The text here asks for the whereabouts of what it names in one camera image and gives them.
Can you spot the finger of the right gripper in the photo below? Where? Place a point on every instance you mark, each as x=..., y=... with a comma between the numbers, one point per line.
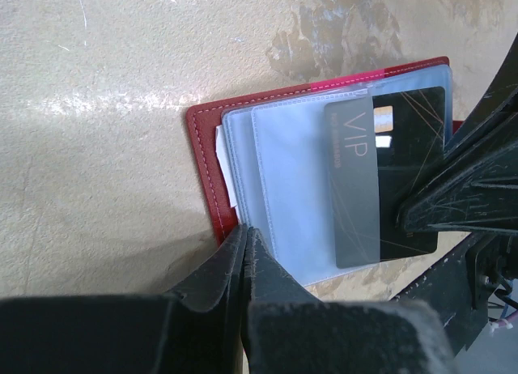
x=486, y=114
x=477, y=191

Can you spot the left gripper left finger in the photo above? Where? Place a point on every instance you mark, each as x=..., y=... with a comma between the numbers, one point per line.
x=193, y=327

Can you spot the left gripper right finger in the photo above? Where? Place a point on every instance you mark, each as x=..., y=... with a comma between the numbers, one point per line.
x=288, y=330

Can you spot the grey card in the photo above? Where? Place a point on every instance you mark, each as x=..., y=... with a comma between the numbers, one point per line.
x=379, y=146

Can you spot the red leather card holder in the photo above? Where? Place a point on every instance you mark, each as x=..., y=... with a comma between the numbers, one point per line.
x=263, y=160

